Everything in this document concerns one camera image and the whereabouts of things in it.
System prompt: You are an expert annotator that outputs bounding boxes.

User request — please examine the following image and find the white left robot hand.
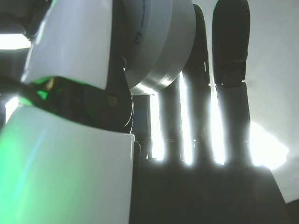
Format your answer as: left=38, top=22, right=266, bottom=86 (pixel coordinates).
left=0, top=0, right=289, bottom=224

